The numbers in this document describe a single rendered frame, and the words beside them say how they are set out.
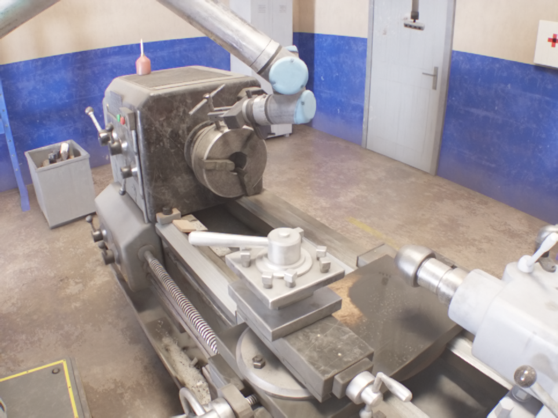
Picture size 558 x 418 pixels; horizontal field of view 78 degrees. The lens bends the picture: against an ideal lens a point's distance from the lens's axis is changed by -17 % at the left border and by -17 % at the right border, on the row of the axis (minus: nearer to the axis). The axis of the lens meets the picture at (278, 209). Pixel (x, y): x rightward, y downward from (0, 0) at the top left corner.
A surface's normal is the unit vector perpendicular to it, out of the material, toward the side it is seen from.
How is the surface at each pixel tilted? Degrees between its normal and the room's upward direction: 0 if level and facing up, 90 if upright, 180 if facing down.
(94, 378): 0
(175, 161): 90
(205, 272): 36
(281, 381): 0
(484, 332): 86
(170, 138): 90
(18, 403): 0
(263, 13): 90
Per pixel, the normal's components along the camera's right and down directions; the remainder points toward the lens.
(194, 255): -0.47, -0.57
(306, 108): 0.85, 0.15
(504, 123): -0.82, 0.26
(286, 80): 0.13, 0.50
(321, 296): 0.00, -0.89
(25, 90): 0.58, 0.37
